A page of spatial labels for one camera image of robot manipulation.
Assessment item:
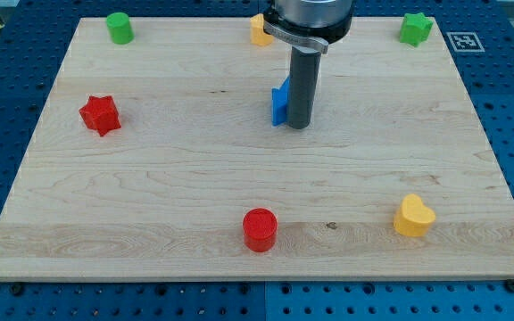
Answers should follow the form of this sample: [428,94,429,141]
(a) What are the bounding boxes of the blue block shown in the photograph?
[270,77,290,127]

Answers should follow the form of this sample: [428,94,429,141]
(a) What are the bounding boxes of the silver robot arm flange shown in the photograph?
[263,0,355,54]

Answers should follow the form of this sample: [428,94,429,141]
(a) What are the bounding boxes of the wooden board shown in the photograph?
[0,17,514,283]

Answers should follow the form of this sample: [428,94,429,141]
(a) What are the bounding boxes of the red cylinder block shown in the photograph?
[242,208,278,252]

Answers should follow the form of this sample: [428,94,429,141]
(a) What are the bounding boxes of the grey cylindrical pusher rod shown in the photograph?
[286,46,321,129]

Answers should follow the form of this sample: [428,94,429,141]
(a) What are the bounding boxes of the yellow pentagon block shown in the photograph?
[250,13,274,46]

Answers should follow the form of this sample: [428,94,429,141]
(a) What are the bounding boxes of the red star block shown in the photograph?
[79,95,121,136]

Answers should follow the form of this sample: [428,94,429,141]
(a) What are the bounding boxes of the yellow heart block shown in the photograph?
[393,193,436,237]

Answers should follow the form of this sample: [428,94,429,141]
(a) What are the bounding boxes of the green cylinder block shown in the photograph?
[106,12,134,45]

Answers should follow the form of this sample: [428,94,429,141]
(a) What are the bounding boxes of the green star block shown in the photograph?
[399,12,434,47]

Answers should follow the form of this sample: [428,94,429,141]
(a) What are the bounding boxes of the fiducial marker tag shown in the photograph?
[446,31,485,53]

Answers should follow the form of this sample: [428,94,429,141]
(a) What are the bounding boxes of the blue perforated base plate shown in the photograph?
[0,1,514,320]

